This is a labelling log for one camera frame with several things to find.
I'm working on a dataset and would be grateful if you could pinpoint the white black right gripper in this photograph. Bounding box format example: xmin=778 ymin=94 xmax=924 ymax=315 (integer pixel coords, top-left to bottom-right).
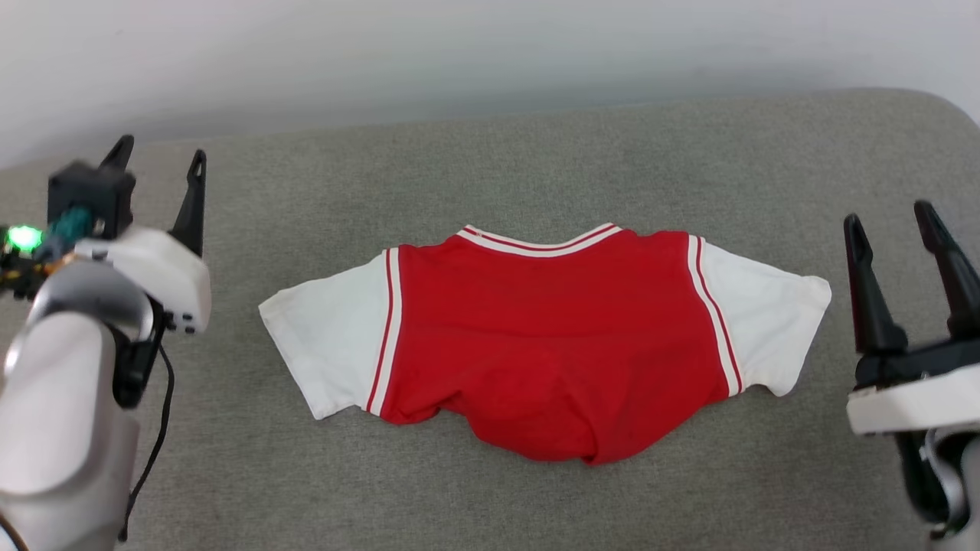
xmin=844 ymin=200 xmax=980 ymax=438

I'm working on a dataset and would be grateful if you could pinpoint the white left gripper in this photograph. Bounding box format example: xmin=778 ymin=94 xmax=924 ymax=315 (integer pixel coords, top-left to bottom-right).
xmin=75 ymin=135 xmax=213 ymax=336

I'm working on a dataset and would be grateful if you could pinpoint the red white jersey shirt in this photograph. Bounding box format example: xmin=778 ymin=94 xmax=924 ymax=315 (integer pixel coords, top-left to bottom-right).
xmin=258 ymin=223 xmax=833 ymax=466

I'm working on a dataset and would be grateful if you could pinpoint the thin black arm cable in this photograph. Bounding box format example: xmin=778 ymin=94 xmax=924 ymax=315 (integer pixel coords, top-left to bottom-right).
xmin=117 ymin=344 xmax=176 ymax=541

